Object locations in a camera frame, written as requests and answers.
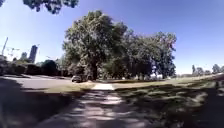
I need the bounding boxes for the grey asphalt road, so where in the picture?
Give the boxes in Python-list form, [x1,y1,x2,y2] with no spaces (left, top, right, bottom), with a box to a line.
[0,75,75,90]

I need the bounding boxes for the grass field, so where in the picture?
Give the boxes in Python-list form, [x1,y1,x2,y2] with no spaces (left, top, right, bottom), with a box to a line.
[111,73,224,128]

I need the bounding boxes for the tall dark building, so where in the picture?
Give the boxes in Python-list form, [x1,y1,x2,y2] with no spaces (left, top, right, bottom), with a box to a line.
[28,44,39,64]

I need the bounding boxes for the distant trees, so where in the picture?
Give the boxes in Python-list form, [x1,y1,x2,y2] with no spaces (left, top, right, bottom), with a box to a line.
[190,63,224,76]

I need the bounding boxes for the construction crane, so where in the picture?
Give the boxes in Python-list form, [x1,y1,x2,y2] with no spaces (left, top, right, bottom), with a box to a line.
[0,36,10,57]

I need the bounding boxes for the overhanging tree branches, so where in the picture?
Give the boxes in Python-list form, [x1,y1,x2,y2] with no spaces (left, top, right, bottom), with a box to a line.
[0,0,80,15]

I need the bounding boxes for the row of dark bushes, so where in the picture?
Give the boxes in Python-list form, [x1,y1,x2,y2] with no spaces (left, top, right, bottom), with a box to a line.
[0,59,64,77]

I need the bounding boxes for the parked car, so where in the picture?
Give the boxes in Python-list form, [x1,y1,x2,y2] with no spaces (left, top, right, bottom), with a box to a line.
[70,75,84,84]

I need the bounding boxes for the pale paved path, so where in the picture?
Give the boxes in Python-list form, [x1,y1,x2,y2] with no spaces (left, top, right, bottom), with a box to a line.
[35,82,152,128]

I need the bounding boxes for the grass verge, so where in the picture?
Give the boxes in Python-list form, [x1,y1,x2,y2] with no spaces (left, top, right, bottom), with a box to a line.
[0,81,98,128]

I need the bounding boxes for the row of large trees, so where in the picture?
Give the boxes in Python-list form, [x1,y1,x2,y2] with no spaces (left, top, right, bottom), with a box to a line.
[61,9,178,82]

